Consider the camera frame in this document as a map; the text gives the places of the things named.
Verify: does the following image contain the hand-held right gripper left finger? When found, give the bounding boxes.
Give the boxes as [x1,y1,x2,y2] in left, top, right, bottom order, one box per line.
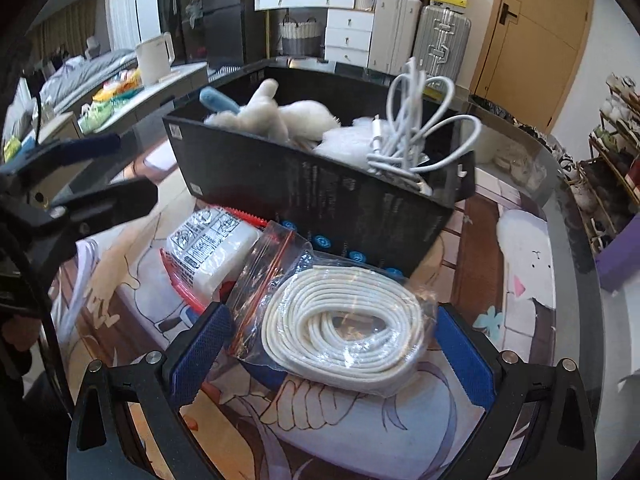
[67,301,236,480]

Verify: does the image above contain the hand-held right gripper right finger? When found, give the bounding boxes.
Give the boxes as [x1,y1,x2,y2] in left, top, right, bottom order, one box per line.
[436,304,598,480]

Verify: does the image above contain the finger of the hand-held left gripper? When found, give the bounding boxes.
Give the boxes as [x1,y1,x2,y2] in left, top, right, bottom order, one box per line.
[49,177,159,237]
[9,132,124,197]

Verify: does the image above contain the red white wipes pack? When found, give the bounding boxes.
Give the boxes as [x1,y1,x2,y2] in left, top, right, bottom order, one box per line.
[160,205,263,311]

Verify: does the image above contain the bagged white rope coil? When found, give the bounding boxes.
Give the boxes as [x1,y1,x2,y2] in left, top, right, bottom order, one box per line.
[232,220,441,401]

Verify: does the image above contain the black cardboard box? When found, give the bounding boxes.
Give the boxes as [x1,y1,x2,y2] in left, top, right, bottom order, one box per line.
[162,57,477,281]

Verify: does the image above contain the white plush toy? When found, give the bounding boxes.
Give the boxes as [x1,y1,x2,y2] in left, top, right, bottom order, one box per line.
[202,79,343,143]

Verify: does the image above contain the white charging cable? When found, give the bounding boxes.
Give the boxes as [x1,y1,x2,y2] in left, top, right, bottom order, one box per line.
[367,57,483,196]

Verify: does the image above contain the colourful cloth pile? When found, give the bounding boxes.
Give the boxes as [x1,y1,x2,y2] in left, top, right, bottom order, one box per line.
[80,67,143,133]

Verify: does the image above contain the grey bed blanket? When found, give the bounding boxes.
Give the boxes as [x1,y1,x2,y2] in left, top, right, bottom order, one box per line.
[40,50,138,116]

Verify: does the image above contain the grey side table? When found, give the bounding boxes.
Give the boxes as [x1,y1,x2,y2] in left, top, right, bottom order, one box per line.
[37,62,208,141]

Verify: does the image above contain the white electric kettle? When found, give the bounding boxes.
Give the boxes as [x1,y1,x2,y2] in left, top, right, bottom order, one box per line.
[135,32,176,86]

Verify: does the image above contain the printed cartoon table mat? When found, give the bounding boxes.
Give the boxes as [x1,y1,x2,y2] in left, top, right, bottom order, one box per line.
[50,165,556,480]

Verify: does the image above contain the beige curtain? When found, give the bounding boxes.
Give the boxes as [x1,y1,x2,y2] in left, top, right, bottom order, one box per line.
[30,0,108,61]

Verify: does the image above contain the dark glass wardrobe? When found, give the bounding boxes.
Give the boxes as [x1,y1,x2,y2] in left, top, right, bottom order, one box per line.
[157,0,203,66]

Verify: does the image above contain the purple bag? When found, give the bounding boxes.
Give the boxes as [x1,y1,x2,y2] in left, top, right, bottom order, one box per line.
[595,225,640,291]

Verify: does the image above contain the black refrigerator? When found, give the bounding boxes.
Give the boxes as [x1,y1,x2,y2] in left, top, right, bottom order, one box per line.
[200,0,251,68]

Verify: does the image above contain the scattered black white shoes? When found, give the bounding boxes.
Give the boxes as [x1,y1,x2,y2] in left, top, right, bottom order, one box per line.
[515,120,581,171]

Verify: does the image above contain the grey white woven basket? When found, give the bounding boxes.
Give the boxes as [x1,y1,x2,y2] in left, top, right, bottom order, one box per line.
[278,12,323,58]

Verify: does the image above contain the wooden shoe rack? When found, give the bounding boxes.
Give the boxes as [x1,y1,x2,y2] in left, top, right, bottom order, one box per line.
[575,72,640,256]

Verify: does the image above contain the white dressing table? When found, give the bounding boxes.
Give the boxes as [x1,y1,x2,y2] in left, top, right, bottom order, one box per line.
[253,0,376,68]

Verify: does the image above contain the rows of assorted shoes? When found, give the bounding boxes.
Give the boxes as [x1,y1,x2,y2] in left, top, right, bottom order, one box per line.
[575,74,640,253]

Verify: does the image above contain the silver suitcase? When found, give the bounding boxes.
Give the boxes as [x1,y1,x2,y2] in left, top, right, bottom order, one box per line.
[412,5,472,88]

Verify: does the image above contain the white suitcase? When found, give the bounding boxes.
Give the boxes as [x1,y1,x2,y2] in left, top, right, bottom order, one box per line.
[367,0,423,75]

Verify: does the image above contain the wooden door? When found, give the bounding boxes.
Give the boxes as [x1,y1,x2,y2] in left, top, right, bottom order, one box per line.
[470,0,596,128]

